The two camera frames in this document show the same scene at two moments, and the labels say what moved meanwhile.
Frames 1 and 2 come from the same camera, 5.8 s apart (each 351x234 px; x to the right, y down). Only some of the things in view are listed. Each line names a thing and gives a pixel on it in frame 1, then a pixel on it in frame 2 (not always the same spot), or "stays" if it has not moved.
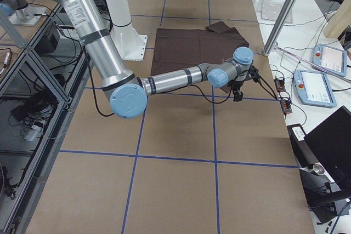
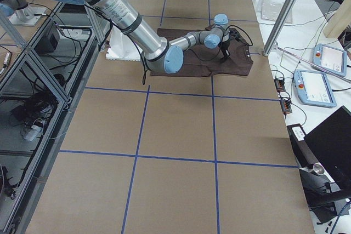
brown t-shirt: [176, 49] stays
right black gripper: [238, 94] to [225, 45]
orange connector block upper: [279, 85] stays
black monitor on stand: [324, 158] stays
